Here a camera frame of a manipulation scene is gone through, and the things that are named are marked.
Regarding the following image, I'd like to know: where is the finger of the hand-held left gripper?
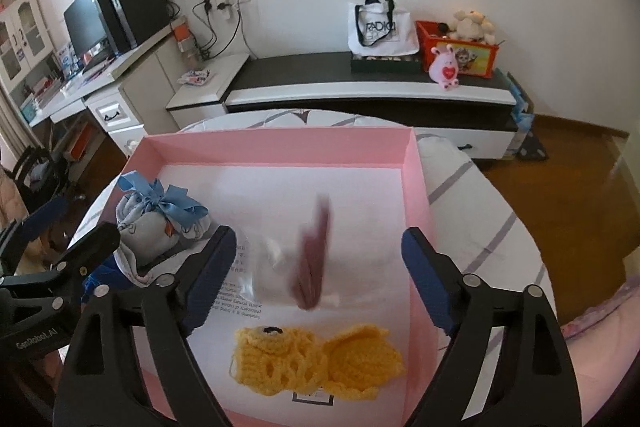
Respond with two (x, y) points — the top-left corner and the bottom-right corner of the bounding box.
(0, 199), (69, 258)
(50, 222), (121, 290)

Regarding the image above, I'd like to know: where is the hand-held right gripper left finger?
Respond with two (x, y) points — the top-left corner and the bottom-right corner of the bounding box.
(52, 226), (238, 427)

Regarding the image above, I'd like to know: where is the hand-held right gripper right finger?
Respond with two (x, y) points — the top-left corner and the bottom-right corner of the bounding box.
(401, 226), (583, 427)

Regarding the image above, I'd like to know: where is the blue crochet piece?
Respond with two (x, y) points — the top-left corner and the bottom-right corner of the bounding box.
(82, 264), (119, 303)

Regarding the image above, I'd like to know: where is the baby print pouch blue ribbon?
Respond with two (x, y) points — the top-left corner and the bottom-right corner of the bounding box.
(115, 172), (214, 284)

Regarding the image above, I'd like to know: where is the clear bag with mauve hair tie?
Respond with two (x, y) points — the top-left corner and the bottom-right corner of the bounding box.
(250, 192), (344, 313)

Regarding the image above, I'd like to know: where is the yellow crochet piece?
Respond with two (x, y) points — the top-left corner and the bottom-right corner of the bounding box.
(231, 324), (406, 401)

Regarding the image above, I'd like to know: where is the pink cardboard box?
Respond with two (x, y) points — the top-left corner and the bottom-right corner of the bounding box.
(117, 127), (444, 427)

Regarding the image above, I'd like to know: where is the black office chair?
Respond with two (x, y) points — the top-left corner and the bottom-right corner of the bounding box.
(10, 146), (76, 208)

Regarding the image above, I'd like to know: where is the stack of books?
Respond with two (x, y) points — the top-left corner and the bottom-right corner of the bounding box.
(20, 74), (64, 118)

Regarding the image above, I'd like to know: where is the blue and white packet box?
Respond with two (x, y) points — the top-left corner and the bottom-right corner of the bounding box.
(55, 44), (81, 76)

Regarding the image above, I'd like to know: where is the black floor gadget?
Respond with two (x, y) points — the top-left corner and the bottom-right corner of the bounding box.
(515, 136), (550, 162)

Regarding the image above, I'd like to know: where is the white desk with drawers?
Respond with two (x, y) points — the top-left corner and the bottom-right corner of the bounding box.
(27, 34), (189, 158)

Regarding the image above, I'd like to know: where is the white glass door cabinet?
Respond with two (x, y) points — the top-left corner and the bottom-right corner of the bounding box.
(0, 0), (56, 82)

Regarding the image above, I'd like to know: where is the white side table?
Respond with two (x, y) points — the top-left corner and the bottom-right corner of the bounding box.
(165, 53), (251, 133)

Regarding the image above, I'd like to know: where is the black computer monitor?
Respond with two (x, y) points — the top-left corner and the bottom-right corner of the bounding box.
(63, 0), (114, 68)

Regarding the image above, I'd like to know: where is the patterned pink pouch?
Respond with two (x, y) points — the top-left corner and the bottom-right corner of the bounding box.
(177, 68), (212, 86)

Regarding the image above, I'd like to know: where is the pink plush figure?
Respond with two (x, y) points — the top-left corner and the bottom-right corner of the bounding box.
(431, 45), (461, 92)

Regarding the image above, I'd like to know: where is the orange capped bottle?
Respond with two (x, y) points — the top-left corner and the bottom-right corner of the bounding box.
(174, 22), (195, 54)

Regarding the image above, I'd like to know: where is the red toy box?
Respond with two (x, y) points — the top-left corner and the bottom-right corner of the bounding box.
(416, 20), (500, 80)

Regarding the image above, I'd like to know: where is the black computer tower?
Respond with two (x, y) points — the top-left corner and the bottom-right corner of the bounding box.
(92, 0), (172, 56)

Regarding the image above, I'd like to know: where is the black and white tv cabinet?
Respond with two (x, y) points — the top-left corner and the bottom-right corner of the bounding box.
(225, 52), (521, 160)

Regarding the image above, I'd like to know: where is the white tote bag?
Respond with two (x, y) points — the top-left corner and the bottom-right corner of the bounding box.
(348, 0), (420, 58)

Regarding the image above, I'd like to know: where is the cream plush toy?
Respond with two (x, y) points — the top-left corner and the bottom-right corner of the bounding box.
(446, 9), (497, 44)

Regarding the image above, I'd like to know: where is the black power cable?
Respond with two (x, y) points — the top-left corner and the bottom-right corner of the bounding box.
(192, 0), (221, 58)
(232, 4), (261, 60)

